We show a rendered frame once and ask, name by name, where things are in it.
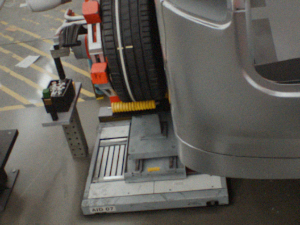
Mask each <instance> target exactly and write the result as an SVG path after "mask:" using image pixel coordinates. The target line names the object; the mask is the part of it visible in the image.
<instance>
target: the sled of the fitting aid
mask: <svg viewBox="0 0 300 225"><path fill-rule="evenodd" d="M131 123H132V122H129V130H128V138H127V145H126V153H125V163H124V170H123V176H124V179H125V183H133V182H145V181H156V180H166V179H182V178H187V176H186V166H185V165H184V164H182V163H181V161H180V159H179V157H178V155H175V156H165V157H155V158H141V159H130V160H129V157H128V150H129V139H130V131H131Z"/></svg>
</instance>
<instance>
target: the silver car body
mask: <svg viewBox="0 0 300 225"><path fill-rule="evenodd" d="M154 4H155V10H156V16H157V22H158V30H159V37H160V43H161V49H162V58H163V64H164V70H165V76H166V82H167V90H168V96H169V102H170V108H171V115H172V121H173V127H174V133H175V141H176V147H177V152H178V157H179V159H180V161H181V163H182V164H184V165H185V166H186V167H187V168H189V169H191V170H194V171H197V172H199V173H203V174H207V175H214V176H220V177H230V178H243V179H300V0H154ZM254 60H255V64H254Z"/></svg>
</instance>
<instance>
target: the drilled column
mask: <svg viewBox="0 0 300 225"><path fill-rule="evenodd" d="M62 128H63V131H64V134H65V137H66V140H67V143H68V146H69V149H70V152H71V155H72V157H73V158H78V157H86V156H87V153H88V144H87V141H86V138H85V134H84V131H83V128H82V124H81V121H80V118H79V114H78V111H77V107H76V108H75V111H74V114H73V118H72V120H71V124H69V125H62ZM74 154H75V155H74Z"/></svg>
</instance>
